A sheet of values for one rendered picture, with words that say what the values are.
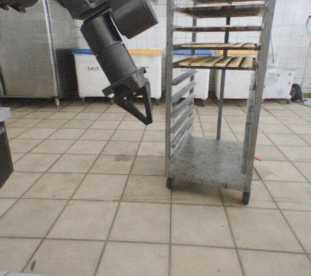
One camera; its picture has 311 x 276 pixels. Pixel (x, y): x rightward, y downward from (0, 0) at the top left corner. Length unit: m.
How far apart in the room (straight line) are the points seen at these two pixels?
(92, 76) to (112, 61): 3.19
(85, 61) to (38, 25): 0.66
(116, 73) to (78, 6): 0.11
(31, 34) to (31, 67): 0.38
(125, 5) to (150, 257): 1.07
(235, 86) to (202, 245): 2.56
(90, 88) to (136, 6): 3.27
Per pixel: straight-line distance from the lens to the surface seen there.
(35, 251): 1.42
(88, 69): 3.63
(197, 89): 3.50
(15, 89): 3.82
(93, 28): 0.46
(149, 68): 3.45
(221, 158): 1.78
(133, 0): 0.45
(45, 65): 3.56
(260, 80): 1.31
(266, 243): 1.44
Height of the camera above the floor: 0.92
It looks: 18 degrees down
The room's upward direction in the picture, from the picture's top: straight up
